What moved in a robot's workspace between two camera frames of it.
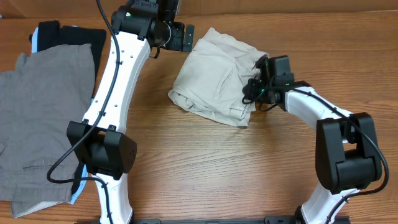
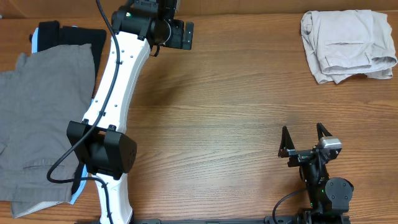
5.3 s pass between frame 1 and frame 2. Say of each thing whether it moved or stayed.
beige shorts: moved
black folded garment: stayed
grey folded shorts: stayed
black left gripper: stayed
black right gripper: moved
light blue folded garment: stayed
